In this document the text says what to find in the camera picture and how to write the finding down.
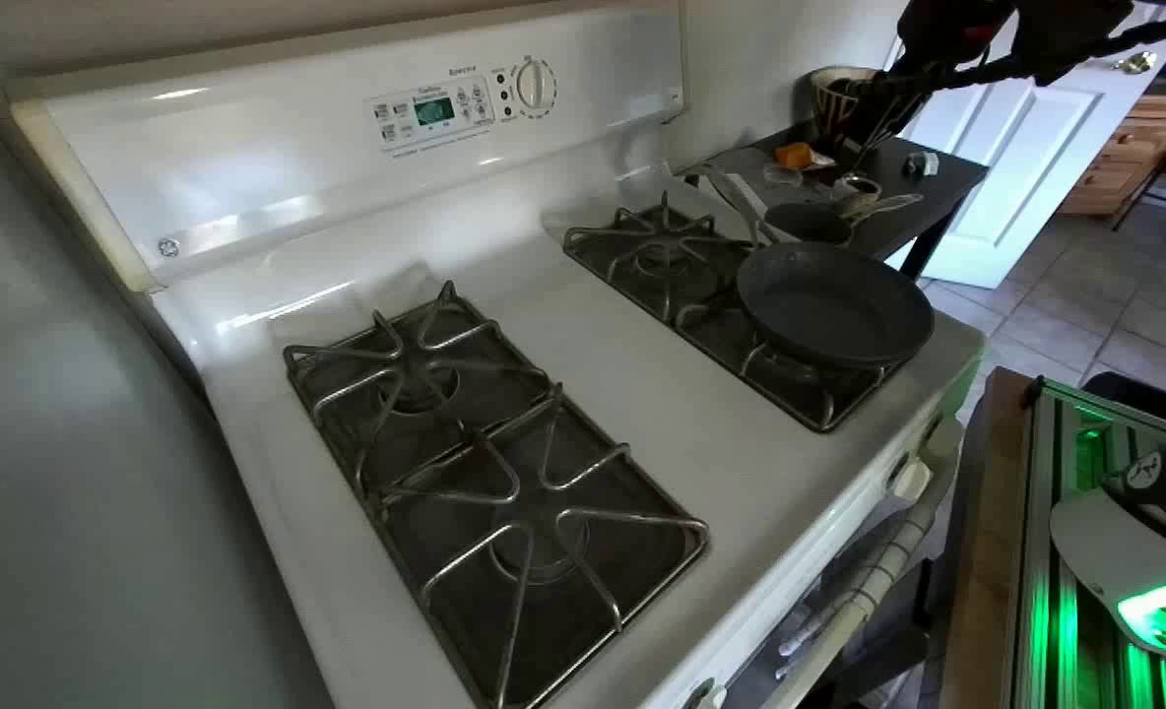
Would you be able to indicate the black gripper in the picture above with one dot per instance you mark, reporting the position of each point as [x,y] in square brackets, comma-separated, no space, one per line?
[950,34]

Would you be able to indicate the black frying pan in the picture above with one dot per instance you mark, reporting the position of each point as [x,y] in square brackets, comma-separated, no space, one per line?
[833,309]

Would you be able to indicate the small dark round item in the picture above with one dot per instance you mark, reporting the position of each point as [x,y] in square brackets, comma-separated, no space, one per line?
[918,162]

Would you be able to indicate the utensil holder jar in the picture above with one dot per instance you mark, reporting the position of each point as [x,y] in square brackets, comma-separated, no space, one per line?
[830,105]

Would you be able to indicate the dark side table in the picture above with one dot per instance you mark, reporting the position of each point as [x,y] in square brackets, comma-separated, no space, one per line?
[956,179]

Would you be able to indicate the white panel door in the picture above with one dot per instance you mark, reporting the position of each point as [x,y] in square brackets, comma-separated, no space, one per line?
[1031,171]

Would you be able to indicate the small white bowl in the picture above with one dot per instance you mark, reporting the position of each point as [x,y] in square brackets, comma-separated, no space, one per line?
[860,183]

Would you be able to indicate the small orange item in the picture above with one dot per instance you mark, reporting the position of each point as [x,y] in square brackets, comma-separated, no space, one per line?
[793,154]

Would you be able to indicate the wooden cabinet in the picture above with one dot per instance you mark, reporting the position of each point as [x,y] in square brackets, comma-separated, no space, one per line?
[1135,151]

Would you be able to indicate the small gray pot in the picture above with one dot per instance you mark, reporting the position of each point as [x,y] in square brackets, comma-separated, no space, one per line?
[804,223]

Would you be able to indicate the white gas stove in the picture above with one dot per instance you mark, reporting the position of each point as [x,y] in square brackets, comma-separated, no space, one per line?
[687,436]

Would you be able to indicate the wooden plank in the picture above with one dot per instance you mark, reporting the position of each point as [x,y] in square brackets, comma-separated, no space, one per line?
[982,552]

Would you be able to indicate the stove control panel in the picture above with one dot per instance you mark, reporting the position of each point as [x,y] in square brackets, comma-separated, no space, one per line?
[431,111]

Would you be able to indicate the metal robot mounting platform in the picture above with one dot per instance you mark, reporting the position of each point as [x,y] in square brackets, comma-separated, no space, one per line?
[1068,657]

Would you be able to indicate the black burner grate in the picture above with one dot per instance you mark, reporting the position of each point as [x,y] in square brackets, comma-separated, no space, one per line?
[478,485]

